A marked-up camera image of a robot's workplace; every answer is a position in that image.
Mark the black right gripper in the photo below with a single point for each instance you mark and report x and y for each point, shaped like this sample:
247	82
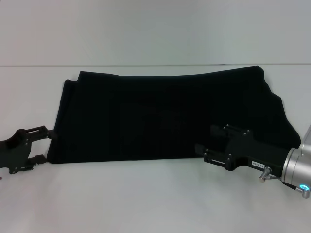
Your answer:
255	153

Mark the black shirt with FREE print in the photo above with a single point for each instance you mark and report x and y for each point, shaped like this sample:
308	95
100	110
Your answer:
158	116

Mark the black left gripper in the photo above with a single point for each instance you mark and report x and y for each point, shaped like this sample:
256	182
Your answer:
14	153

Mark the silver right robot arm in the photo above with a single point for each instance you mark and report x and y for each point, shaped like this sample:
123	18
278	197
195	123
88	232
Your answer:
298	160

